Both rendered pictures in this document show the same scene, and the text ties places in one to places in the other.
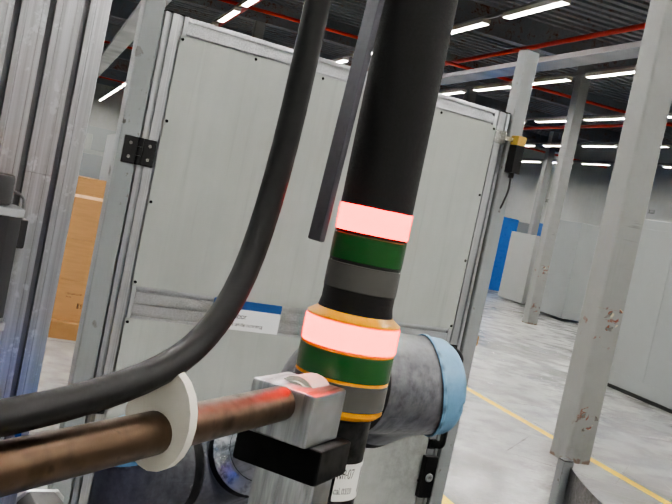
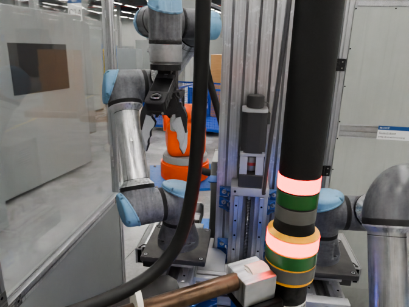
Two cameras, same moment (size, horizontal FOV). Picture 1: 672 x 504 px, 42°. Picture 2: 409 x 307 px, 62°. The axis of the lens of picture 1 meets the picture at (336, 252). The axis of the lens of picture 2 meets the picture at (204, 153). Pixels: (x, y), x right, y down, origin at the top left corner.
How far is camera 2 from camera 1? 0.21 m
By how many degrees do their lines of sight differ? 40
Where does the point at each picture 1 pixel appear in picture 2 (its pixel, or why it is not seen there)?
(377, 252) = (293, 202)
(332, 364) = (273, 258)
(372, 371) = (295, 265)
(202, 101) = (367, 35)
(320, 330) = (268, 239)
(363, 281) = (286, 217)
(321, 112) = not seen: outside the picture
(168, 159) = (352, 66)
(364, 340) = (288, 249)
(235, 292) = (171, 248)
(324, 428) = (260, 296)
